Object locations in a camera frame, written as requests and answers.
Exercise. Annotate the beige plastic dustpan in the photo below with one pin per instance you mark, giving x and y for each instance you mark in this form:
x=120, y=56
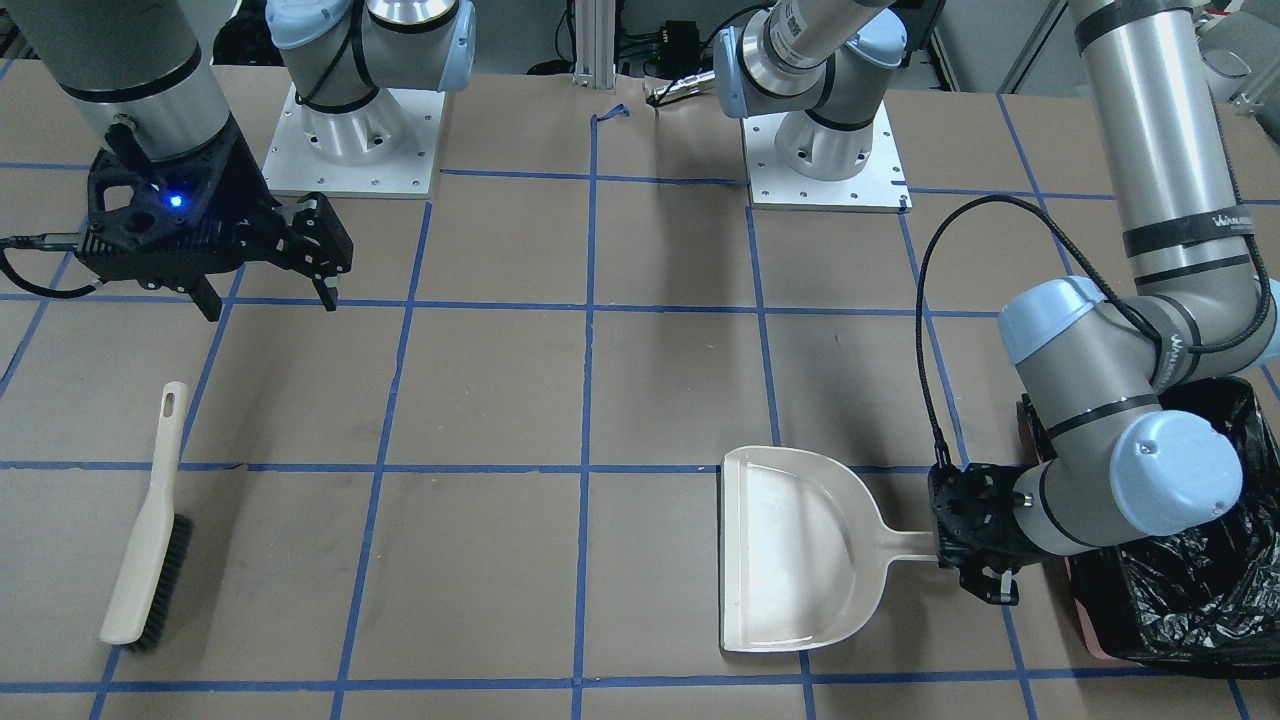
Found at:
x=804, y=553

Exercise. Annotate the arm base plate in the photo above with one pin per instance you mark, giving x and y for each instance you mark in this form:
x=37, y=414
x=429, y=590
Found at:
x=386, y=149
x=796, y=165

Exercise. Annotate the aluminium frame post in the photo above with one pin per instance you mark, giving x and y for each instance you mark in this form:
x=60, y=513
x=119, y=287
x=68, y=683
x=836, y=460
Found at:
x=594, y=44

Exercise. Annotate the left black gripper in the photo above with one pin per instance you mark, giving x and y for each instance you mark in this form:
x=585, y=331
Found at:
x=1010, y=549

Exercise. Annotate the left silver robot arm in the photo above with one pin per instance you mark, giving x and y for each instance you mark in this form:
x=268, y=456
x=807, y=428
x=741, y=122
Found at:
x=1095, y=364

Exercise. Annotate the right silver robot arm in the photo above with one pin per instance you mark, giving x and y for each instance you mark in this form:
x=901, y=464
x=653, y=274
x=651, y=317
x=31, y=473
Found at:
x=140, y=59

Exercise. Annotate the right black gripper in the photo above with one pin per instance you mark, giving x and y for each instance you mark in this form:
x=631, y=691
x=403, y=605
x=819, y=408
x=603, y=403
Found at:
x=247, y=172

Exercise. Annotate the black lined trash bin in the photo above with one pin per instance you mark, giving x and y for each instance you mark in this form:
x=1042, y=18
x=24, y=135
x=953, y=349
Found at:
x=1180, y=580

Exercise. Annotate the beige hand brush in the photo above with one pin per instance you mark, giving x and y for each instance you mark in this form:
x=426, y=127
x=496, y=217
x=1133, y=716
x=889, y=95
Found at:
x=159, y=542

